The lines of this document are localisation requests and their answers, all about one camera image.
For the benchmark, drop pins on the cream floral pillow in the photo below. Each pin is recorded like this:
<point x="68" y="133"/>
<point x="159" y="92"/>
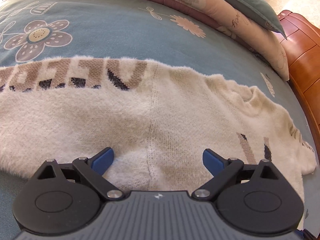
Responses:
<point x="260" y="39"/>

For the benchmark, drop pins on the blue floral bed sheet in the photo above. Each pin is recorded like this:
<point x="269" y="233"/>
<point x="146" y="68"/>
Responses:
<point x="37" y="30"/>

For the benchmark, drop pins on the cream knit sweater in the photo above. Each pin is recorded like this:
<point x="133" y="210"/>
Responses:
<point x="158" y="120"/>

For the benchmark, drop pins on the grey-green pillow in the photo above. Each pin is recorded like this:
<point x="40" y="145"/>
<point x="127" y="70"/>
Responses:
<point x="260" y="12"/>

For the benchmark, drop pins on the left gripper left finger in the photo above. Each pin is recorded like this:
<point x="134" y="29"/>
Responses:
<point x="91" y="171"/>

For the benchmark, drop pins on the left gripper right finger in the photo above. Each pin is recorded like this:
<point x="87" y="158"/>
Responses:
<point x="224" y="172"/>

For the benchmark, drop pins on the orange wooden headboard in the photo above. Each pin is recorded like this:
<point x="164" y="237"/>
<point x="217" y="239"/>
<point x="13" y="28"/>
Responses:
<point x="302" y="49"/>

